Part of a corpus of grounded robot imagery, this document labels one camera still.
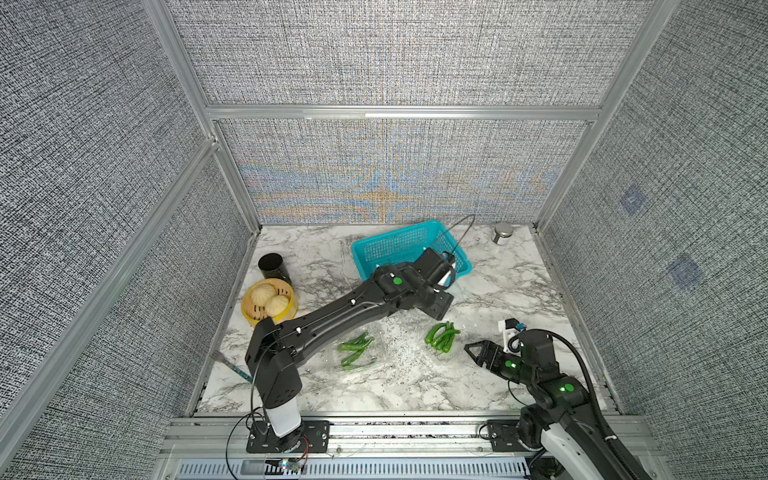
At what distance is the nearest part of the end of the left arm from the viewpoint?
1.72 feet

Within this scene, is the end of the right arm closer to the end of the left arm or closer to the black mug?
the end of the left arm

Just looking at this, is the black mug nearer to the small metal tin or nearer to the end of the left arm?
the end of the left arm

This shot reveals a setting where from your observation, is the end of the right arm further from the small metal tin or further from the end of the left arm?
the small metal tin

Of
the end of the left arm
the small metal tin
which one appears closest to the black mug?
the end of the left arm
